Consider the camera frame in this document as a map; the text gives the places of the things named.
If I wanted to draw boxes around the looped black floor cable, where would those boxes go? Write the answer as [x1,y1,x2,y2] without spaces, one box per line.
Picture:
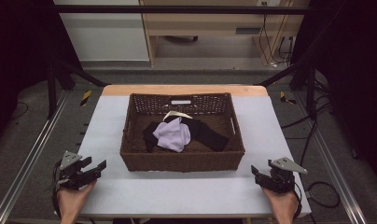
[305,181,342,209]

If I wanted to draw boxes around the white table mat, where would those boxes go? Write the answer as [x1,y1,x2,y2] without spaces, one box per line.
[54,94,312,218]

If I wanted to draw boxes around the white cabinet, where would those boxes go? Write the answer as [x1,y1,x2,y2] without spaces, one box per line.
[53,0,150,63]

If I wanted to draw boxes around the black upright frame post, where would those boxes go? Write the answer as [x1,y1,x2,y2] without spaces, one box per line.
[47,60,58,119]
[305,63,317,120]

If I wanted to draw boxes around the black horizontal frame bar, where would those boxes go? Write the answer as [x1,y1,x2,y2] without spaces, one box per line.
[54,4,313,15]

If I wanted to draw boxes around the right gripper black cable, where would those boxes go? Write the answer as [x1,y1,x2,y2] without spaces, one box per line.
[292,181,303,220]

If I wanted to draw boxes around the long black floor cable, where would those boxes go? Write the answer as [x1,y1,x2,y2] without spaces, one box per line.
[280,92,334,171]

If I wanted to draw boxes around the black garment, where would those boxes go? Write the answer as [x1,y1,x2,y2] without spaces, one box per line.
[142,115,230,154]

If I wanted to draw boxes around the person's left hand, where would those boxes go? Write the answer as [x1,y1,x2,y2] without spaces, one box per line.
[56,179,98,218]

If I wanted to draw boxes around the lavender cloth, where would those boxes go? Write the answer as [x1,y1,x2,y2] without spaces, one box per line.
[152,117,192,153]

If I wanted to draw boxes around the aluminium rail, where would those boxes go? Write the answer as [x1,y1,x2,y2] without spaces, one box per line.
[293,92,369,224]
[0,90,71,224]

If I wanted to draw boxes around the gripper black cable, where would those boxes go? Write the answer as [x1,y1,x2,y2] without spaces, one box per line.
[51,160,63,218]
[292,181,303,220]

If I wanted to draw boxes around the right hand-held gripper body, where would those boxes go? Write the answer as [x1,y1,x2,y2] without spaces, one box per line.
[260,157,309,195]

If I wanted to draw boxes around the hanging cables under desk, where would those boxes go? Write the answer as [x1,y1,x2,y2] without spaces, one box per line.
[258,1,296,68]

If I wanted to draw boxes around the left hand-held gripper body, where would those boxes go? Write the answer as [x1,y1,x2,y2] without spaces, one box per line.
[54,150,99,191]

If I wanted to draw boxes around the dark curtain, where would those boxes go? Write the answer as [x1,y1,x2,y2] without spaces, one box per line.
[290,0,377,183]
[0,0,84,149]

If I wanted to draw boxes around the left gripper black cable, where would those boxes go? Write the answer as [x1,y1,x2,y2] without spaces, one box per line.
[51,160,63,218]

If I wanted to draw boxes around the beige cloth strip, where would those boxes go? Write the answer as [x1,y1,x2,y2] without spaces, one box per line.
[162,110,194,122]

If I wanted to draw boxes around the brown wicker basket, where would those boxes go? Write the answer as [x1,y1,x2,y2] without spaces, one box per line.
[119,91,246,173]

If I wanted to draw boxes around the person's right hand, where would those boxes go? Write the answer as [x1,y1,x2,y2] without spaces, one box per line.
[262,186,300,219]

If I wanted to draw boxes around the black diagonal frame bar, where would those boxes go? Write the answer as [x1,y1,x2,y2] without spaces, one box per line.
[257,59,312,88]
[54,58,108,88]

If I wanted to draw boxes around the light wooden desk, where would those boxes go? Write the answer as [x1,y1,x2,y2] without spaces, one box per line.
[139,0,312,67]

